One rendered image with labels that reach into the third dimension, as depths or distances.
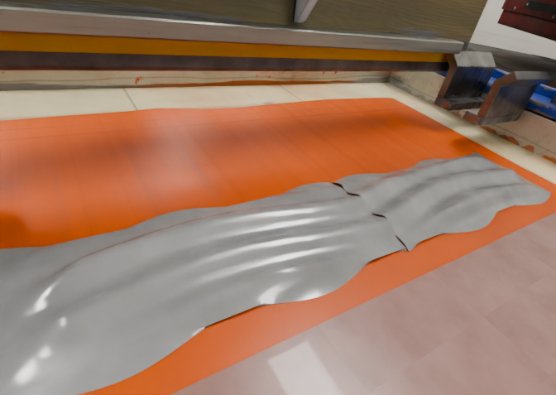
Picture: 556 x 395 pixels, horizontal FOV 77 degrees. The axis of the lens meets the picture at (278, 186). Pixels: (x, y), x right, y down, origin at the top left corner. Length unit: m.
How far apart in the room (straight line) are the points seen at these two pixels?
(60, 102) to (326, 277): 0.24
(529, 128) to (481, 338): 0.29
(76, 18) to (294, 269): 0.15
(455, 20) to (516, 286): 0.24
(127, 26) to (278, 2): 0.09
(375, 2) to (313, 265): 0.20
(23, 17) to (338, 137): 0.23
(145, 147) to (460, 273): 0.21
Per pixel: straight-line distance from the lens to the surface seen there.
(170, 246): 0.17
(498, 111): 0.40
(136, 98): 0.33
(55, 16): 0.20
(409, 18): 0.33
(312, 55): 0.29
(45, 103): 0.32
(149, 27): 0.21
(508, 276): 0.23
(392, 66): 0.35
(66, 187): 0.22
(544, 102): 0.45
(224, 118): 0.31
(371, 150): 0.31
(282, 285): 0.16
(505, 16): 1.38
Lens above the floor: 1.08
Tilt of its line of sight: 33 degrees down
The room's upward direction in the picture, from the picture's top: 12 degrees clockwise
